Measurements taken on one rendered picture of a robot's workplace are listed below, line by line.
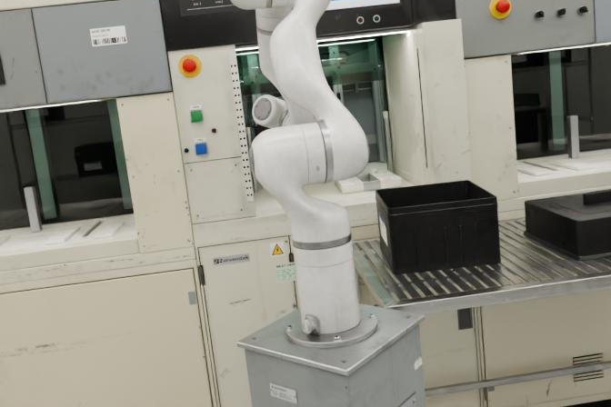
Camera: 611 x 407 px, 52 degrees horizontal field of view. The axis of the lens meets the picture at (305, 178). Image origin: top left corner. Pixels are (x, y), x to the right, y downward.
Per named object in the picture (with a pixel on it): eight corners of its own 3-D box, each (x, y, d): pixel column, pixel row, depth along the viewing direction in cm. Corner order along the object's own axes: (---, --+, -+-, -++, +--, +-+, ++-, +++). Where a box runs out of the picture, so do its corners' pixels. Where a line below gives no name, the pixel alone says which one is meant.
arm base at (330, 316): (341, 355, 115) (331, 259, 112) (266, 337, 127) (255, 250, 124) (395, 318, 129) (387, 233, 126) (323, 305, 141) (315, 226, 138)
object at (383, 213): (379, 246, 184) (374, 190, 181) (473, 236, 184) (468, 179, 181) (393, 275, 157) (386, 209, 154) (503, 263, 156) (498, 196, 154)
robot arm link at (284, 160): (357, 243, 120) (345, 121, 116) (263, 258, 117) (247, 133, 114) (344, 230, 132) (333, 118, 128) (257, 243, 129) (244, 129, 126)
